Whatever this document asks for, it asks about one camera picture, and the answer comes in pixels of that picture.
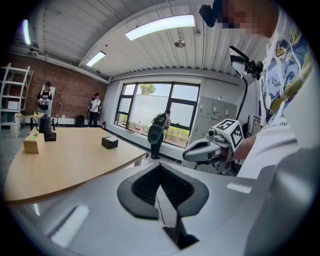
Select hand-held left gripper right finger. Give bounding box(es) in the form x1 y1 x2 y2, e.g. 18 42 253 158
159 162 262 256

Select light wooden table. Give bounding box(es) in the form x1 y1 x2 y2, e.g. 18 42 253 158
3 126 148 204

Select wooden tissue box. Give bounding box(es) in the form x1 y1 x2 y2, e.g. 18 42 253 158
23 132 46 155

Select black bin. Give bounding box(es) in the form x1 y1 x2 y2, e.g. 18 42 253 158
74 114 86 128

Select person's white printed shirt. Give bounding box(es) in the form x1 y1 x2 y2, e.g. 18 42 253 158
236 7 320 180

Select white metal shelf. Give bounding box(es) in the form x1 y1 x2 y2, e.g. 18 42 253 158
0 62 35 131

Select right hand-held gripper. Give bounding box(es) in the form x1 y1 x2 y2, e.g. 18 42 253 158
182 119 245 176

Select black tissue box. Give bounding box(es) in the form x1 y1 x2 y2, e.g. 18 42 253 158
101 136 120 150

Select person's right forearm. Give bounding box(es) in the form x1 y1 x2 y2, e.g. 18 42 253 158
233 134 259 161

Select grey metal lockers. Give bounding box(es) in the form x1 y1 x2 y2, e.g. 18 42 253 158
190 95 238 149

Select black framed window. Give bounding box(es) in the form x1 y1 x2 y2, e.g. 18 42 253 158
114 81 201 149

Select black gooseneck kettle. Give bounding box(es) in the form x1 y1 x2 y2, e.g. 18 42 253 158
32 113 57 138

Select small yellow table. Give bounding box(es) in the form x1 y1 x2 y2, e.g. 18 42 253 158
14 111 46 131

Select black phone on chest mount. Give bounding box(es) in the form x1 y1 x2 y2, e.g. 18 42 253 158
229 45 265 81

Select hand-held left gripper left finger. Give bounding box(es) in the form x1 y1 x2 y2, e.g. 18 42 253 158
8 162 201 256

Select black head-mounted camera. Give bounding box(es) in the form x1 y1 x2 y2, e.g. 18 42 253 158
198 0 224 28

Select white bin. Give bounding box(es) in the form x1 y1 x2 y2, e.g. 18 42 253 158
9 121 20 138

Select long ceiling light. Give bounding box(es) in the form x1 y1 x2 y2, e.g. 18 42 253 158
124 14 196 42
22 19 32 46
85 50 107 68

